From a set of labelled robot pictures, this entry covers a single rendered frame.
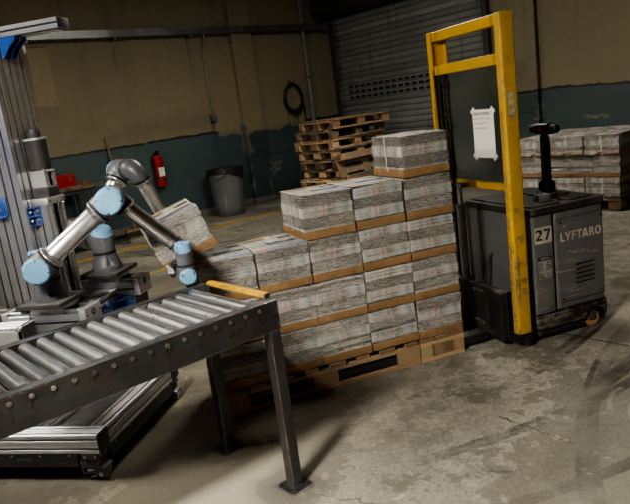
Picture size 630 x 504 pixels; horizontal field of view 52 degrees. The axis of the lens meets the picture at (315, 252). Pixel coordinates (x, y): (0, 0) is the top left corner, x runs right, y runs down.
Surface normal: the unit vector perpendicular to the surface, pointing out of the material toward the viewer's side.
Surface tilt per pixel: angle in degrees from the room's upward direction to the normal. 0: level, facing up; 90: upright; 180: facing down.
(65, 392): 90
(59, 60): 90
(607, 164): 90
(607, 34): 90
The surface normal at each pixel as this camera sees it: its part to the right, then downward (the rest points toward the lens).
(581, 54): -0.75, 0.24
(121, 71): 0.65, 0.08
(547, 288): 0.34, 0.16
